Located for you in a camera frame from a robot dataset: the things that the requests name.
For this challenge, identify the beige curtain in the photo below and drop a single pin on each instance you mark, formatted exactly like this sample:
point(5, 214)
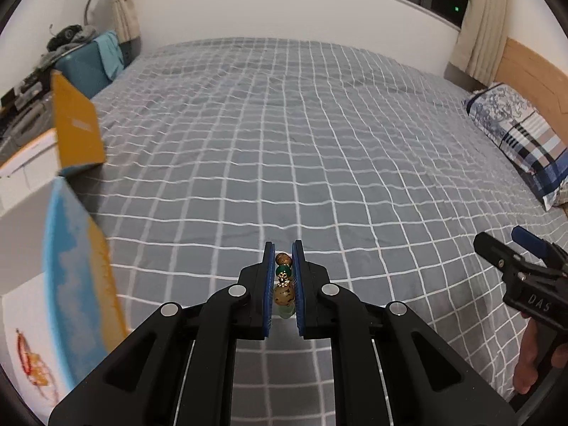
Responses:
point(125, 19)
point(481, 39)

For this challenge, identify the person's right hand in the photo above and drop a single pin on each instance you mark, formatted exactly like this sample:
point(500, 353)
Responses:
point(525, 373)

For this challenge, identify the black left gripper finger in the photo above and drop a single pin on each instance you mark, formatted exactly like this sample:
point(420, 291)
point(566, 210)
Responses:
point(498, 254)

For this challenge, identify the grey suitcase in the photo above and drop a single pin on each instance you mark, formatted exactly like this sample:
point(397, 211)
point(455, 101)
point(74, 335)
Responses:
point(30, 124)

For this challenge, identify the grey checked bedspread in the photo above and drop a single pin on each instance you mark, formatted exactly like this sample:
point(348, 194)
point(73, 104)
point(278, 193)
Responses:
point(215, 148)

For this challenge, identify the white cardboard jewelry box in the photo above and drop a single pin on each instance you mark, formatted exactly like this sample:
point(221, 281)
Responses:
point(60, 312)

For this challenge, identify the beige curtain right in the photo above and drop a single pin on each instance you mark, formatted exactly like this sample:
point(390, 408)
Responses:
point(481, 39)

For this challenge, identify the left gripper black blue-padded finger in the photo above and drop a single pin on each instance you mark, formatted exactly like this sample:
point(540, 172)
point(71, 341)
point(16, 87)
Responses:
point(177, 367)
point(389, 366)

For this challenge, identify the teal suitcase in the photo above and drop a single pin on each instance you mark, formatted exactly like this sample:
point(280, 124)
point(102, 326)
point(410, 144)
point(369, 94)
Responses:
point(93, 66)

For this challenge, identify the beige curtain left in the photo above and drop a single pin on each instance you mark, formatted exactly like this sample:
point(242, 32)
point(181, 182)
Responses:
point(125, 19)

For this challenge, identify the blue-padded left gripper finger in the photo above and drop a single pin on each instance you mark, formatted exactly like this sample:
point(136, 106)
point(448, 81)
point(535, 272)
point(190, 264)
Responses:
point(530, 239)

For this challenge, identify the blue patterned pillow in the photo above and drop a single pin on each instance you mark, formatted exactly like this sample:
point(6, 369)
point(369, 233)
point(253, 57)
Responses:
point(524, 136)

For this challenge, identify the wooden headboard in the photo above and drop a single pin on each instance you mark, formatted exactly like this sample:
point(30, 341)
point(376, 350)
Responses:
point(539, 81)

